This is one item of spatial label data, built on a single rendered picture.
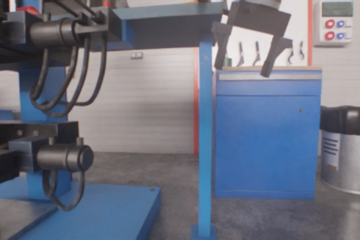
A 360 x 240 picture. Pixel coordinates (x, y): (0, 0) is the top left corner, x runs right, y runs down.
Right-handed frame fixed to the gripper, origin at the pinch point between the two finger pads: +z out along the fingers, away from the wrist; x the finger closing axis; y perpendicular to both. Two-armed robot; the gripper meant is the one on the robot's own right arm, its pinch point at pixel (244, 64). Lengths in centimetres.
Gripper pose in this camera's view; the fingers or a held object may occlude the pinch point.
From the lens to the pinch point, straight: 51.5
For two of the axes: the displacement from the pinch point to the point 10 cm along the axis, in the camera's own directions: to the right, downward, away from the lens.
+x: 9.8, 0.9, 2.0
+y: 1.3, 4.7, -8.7
